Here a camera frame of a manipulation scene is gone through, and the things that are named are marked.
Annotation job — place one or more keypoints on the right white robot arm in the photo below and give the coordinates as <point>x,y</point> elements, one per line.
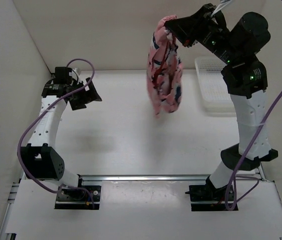
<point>246,80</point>

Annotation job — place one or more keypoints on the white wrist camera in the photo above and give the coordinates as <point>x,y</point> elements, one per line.
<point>77,71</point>
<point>223,4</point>

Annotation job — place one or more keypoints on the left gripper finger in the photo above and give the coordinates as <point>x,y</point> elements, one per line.
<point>91,93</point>
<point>78,101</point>

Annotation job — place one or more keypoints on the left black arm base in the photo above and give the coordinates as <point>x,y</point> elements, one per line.
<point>87,197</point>

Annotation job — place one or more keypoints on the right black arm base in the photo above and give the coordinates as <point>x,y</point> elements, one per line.
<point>207,198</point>

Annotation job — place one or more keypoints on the pink shark print shorts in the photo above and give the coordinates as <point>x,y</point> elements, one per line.
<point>164,70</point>

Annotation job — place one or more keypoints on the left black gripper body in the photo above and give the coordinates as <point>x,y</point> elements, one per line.
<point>76,86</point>

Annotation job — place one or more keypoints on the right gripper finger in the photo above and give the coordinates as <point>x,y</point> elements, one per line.
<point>188,40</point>
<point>181,25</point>

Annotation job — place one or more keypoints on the white perforated plastic basket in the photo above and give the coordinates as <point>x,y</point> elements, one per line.
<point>213,89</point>

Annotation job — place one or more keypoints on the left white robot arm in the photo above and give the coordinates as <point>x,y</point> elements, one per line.
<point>39,158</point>

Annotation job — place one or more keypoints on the aluminium frame rail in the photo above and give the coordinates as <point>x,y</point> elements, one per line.
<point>144,178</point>

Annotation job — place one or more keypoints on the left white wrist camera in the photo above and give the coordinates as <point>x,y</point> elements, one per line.
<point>77,71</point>

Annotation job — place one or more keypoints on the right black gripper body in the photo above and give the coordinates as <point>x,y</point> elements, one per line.
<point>210,33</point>

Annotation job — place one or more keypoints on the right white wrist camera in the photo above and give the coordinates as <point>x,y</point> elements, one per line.
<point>223,4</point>

